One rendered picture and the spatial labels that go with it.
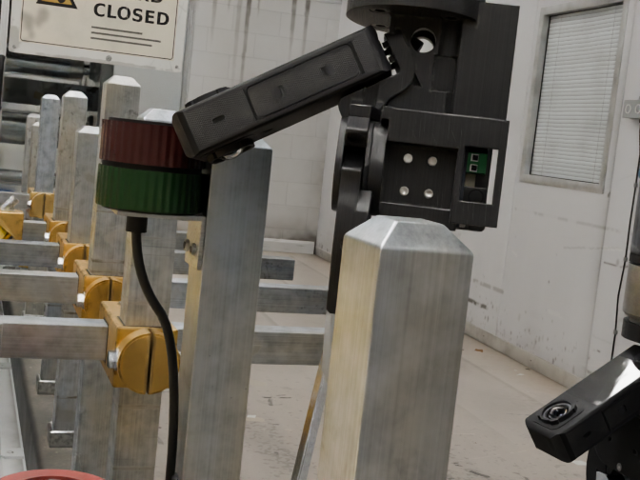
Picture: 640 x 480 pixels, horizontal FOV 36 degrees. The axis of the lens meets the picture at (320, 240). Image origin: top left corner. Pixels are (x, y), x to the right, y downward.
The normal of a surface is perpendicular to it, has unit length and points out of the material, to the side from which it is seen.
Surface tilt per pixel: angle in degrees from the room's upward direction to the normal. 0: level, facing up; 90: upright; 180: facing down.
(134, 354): 90
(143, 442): 90
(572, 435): 88
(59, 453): 0
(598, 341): 90
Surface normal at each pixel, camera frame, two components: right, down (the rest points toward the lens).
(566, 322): -0.96, -0.07
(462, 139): -0.07, 0.00
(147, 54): 0.33, 0.13
